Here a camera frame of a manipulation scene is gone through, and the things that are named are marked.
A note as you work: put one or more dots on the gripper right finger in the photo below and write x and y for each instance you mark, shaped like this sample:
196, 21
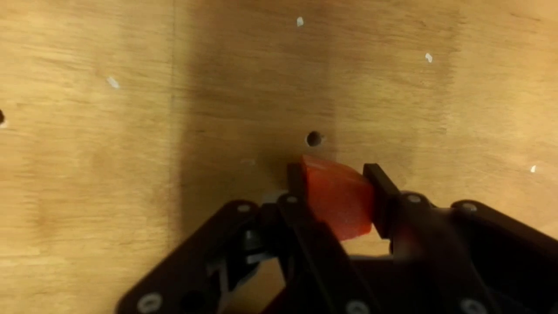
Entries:
462, 248

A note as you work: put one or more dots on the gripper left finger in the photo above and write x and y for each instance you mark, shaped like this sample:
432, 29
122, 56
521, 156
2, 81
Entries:
244, 244

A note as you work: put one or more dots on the red block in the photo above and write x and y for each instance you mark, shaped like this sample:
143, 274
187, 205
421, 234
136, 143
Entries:
338, 200

